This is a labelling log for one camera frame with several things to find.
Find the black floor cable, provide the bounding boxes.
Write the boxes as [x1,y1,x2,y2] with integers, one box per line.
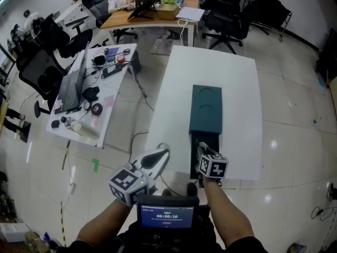
[127,62,158,166]

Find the black tape roll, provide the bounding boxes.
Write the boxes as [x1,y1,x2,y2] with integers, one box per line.
[90,102,104,116]

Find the clear bottle with red label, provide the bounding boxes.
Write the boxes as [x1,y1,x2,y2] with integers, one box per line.
[60,116,77,129]

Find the white headphones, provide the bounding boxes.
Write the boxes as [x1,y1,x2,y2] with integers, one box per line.
[93,54,107,67]

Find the grey office chair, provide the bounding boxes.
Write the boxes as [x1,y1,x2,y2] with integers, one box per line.
[81,0,114,28]

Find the white desk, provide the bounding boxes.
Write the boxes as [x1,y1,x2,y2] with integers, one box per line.
[46,43,138,149]

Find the black bag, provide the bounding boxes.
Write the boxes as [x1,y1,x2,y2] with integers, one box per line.
[130,50,142,75]

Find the purple notebook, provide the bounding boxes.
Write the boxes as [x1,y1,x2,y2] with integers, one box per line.
[104,46,121,62]

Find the person's right forearm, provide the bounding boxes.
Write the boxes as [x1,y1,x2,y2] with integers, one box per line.
[202,177,256,249]

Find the cardboard box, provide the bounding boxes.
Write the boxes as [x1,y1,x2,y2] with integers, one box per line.
[156,3,181,21]

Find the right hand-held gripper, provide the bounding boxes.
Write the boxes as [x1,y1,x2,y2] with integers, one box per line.
[194,141,229,187]

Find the black mesh office chair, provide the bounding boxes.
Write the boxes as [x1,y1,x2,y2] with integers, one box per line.
[16,47,70,119]
[202,5,254,55]

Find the black folding cart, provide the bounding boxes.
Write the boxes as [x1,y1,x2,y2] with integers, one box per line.
[248,0,293,41]

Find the mesh waste bin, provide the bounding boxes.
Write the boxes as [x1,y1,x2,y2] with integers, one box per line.
[286,242,308,253]

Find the white thermos bottle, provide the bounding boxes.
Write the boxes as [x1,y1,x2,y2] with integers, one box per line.
[70,122,101,139]

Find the person's shirt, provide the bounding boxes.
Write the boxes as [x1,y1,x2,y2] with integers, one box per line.
[56,204,268,253]

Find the white carton box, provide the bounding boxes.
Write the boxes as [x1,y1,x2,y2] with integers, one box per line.
[0,221,29,244]

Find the black pouch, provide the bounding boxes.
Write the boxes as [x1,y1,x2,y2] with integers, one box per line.
[82,86,101,103]

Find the dark green box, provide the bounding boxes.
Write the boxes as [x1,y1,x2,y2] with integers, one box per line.
[189,84,223,180]

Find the wooden board on black stand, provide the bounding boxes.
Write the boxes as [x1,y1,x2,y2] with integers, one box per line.
[0,101,32,143]

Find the grey laptop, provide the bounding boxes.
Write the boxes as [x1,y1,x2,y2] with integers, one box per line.
[54,41,91,115]

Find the black chest-mounted screen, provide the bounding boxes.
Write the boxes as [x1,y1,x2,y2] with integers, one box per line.
[135,193,200,230]

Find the person's left forearm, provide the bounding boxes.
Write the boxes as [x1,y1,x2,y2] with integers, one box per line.
[75,198,137,249]

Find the wooden desk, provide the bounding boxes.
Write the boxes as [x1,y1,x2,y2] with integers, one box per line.
[100,0,201,47]

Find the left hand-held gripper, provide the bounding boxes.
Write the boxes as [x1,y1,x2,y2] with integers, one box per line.
[107,148,171,207]

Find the black flat device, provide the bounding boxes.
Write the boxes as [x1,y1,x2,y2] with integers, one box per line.
[102,63,124,79]

